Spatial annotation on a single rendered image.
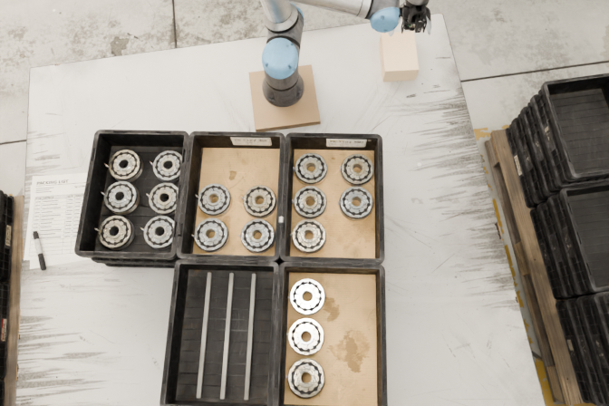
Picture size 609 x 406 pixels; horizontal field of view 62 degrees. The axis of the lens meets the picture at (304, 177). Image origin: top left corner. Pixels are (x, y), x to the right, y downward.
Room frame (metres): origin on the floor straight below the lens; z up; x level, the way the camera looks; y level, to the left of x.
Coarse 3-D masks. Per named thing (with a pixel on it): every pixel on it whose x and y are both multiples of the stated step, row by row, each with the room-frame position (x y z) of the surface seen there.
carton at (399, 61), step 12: (384, 36) 1.05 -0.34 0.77; (396, 36) 1.05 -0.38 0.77; (408, 36) 1.04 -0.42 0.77; (384, 48) 1.00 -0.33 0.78; (396, 48) 1.00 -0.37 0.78; (408, 48) 0.99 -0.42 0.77; (384, 60) 0.95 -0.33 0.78; (396, 60) 0.95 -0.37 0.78; (408, 60) 0.94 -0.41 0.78; (384, 72) 0.91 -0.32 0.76; (396, 72) 0.91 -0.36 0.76; (408, 72) 0.90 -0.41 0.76
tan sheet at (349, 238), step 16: (336, 160) 0.57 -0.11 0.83; (336, 176) 0.52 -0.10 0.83; (336, 192) 0.46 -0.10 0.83; (336, 208) 0.41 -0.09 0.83; (336, 224) 0.36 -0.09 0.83; (352, 224) 0.36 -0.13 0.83; (368, 224) 0.35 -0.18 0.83; (336, 240) 0.31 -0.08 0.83; (352, 240) 0.30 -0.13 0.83; (368, 240) 0.30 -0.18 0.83; (320, 256) 0.26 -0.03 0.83; (336, 256) 0.26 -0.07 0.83; (352, 256) 0.25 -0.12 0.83; (368, 256) 0.25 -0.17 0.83
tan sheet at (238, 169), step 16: (208, 160) 0.61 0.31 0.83; (224, 160) 0.61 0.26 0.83; (240, 160) 0.60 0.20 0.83; (256, 160) 0.60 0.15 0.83; (272, 160) 0.59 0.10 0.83; (208, 176) 0.56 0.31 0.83; (224, 176) 0.55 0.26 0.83; (240, 176) 0.55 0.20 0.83; (256, 176) 0.54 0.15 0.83; (272, 176) 0.54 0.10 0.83; (240, 192) 0.49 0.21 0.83; (240, 208) 0.44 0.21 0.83; (240, 224) 0.39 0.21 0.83; (272, 224) 0.38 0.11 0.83; (240, 240) 0.34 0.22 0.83
